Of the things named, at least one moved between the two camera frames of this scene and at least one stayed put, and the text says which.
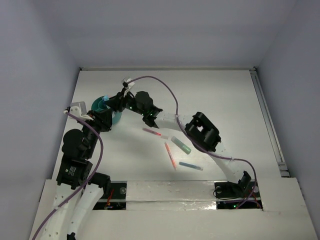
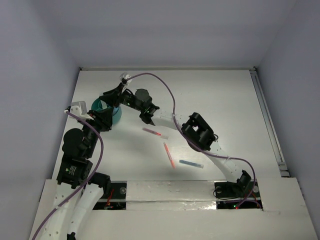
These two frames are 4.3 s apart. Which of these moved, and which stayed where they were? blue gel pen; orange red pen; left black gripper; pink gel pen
Moved: blue gel pen
Stayed: left black gripper; orange red pen; pink gel pen
